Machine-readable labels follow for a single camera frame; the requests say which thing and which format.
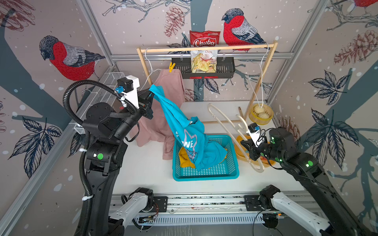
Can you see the yellow clothespin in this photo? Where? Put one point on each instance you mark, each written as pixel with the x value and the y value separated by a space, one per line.
pixel 171 67

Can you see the red Chuba chips bag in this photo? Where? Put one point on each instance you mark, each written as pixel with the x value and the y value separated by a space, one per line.
pixel 204 50

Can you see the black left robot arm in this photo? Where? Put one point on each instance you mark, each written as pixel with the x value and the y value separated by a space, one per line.
pixel 102 157

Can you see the white wire hanger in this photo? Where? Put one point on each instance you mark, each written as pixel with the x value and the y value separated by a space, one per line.
pixel 264 63

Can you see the yellow t-shirt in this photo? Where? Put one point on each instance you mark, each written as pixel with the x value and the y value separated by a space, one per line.
pixel 207 163

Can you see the pink-grey t-shirt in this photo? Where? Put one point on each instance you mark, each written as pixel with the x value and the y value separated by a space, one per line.
pixel 169 94

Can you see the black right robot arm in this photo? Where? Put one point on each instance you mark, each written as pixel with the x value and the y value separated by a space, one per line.
pixel 280 147

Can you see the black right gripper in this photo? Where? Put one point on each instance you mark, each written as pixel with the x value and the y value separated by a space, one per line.
pixel 252 148

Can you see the wooden clothes rack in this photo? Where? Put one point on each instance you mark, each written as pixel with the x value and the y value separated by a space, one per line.
pixel 198 83

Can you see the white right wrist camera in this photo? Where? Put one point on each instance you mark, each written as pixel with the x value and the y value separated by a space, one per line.
pixel 255 134

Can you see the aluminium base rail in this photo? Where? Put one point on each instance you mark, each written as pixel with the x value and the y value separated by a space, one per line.
pixel 202 209

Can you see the black wall basket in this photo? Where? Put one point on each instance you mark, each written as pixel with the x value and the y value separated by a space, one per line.
pixel 224 68

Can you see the white wire wall shelf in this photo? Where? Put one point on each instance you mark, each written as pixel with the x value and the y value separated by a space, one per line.
pixel 99 95

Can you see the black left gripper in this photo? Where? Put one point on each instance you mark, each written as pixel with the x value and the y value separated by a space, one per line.
pixel 147 105

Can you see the white hanger of pink shirt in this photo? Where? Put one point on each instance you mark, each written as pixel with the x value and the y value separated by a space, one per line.
pixel 147 67

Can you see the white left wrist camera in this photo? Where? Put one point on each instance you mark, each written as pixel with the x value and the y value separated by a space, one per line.
pixel 130 90

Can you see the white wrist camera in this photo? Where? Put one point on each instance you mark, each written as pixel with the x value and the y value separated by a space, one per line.
pixel 130 90
pixel 255 134

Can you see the teal t-shirt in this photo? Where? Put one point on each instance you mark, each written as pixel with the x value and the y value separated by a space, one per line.
pixel 188 132

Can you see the teal plastic laundry basket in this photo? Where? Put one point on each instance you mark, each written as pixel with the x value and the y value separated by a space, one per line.
pixel 227 170

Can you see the yellow bowl with buns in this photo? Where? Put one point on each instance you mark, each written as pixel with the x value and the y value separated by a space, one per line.
pixel 261 115

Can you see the yellow plastic tray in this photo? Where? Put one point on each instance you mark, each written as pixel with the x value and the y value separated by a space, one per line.
pixel 240 156

